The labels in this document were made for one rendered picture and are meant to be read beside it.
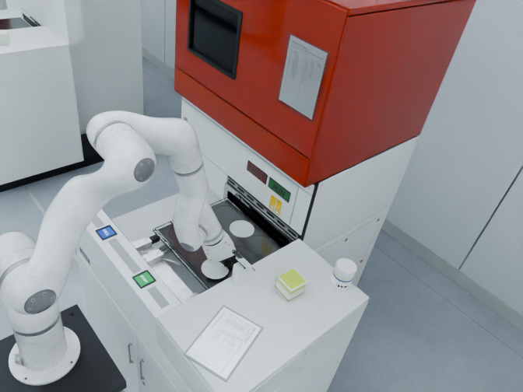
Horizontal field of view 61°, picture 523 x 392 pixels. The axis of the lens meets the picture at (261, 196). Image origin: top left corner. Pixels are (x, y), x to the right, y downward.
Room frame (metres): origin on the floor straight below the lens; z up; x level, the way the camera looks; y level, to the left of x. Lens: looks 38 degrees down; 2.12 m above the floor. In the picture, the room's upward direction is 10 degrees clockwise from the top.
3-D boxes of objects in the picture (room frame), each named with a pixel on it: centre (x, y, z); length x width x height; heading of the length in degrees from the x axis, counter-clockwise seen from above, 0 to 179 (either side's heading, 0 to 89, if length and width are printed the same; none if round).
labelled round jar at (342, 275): (1.06, -0.32, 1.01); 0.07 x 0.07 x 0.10
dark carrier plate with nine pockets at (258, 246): (1.24, 0.13, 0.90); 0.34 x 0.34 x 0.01; 48
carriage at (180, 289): (1.03, 0.29, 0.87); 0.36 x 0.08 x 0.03; 48
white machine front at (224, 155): (1.54, 0.12, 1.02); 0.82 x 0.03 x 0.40; 48
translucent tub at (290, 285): (0.99, -0.15, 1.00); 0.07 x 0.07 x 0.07; 43
